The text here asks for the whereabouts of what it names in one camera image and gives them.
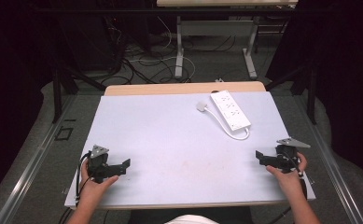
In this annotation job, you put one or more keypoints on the dark curtain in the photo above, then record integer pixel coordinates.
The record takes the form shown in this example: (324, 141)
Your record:
(347, 62)
(11, 77)

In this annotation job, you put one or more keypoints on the metal floor rail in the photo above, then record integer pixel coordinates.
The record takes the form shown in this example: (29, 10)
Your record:
(30, 169)
(331, 168)

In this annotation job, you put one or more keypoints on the black metal stand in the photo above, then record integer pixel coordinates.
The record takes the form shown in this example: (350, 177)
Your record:
(311, 93)
(57, 93)

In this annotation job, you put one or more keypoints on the white power strip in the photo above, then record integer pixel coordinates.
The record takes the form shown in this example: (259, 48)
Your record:
(230, 109)

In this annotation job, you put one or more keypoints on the black floor socket frame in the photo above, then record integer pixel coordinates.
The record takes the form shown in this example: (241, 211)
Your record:
(63, 133)

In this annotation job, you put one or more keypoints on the person's dark trousers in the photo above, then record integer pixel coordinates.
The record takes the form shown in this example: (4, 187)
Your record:
(145, 216)

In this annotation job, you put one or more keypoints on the white-legged desk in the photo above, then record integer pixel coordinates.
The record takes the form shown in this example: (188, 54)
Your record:
(219, 28)

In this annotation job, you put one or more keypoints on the person's white shirt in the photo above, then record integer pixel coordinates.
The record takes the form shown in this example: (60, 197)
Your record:
(192, 220)

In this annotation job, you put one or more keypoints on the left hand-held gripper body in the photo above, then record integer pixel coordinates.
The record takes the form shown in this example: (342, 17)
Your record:
(97, 163)

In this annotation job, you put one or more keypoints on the white table mat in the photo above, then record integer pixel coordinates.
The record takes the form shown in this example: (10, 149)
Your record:
(170, 149)

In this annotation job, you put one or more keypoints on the white plug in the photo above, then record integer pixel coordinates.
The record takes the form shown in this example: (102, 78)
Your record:
(201, 105)

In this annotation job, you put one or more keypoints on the wooden table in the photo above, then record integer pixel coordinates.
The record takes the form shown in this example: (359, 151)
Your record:
(176, 88)

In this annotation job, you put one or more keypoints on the person's right hand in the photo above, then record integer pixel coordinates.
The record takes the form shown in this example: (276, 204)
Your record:
(289, 180)

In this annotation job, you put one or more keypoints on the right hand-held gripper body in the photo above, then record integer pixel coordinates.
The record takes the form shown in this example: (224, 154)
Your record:
(287, 155)

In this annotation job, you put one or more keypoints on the person's left hand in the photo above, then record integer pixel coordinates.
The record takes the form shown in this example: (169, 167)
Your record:
(92, 186)

